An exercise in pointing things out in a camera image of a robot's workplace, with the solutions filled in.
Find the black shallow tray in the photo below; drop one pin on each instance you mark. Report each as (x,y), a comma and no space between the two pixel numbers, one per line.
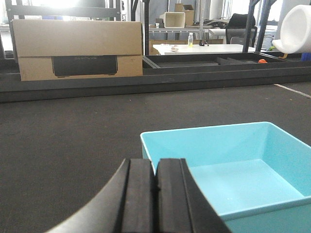
(204,60)

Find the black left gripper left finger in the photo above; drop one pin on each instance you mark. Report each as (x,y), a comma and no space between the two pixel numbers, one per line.
(124,205)

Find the brown cardboard box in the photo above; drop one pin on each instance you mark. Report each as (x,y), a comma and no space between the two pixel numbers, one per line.
(59,50)

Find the black office chair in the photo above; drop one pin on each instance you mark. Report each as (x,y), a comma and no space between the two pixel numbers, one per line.
(236,28)

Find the yellow drink bottle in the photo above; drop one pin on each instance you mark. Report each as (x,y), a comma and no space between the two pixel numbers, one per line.
(190,40)

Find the white table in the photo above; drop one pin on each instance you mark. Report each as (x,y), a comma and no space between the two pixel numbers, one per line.
(166,49)

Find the black conveyor side rail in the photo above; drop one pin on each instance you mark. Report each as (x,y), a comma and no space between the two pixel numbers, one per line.
(13,90)

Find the small orange object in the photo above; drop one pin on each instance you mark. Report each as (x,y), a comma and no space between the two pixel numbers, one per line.
(262,61)

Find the white open box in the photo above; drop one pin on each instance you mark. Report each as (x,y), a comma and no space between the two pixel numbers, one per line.
(173,19)

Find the light blue plastic bin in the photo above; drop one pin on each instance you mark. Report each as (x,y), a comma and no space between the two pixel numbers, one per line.
(256,176)

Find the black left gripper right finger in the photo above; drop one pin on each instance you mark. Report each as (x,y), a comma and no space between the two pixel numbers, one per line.
(182,207)

